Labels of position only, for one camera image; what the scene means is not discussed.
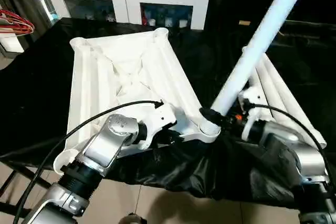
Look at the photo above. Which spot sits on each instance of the white plastic table top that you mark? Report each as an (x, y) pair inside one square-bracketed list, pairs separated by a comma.
[(131, 77)]

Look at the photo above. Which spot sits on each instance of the white plastic table leg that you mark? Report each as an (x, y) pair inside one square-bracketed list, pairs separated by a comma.
[(291, 106), (273, 98), (252, 45), (254, 85)]

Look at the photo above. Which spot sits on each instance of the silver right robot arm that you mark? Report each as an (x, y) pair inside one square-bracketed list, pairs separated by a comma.
[(299, 153)]

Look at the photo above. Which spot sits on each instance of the small tan block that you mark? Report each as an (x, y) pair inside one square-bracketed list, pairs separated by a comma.
[(244, 23)]

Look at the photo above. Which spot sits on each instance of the black flat bar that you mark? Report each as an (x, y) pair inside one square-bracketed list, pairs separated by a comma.
[(310, 26)]

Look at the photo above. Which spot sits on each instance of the black work mat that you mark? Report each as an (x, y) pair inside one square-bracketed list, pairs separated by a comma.
[(31, 93)]

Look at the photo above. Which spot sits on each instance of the black folding table frame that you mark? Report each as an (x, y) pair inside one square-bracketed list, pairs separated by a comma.
[(10, 182)]

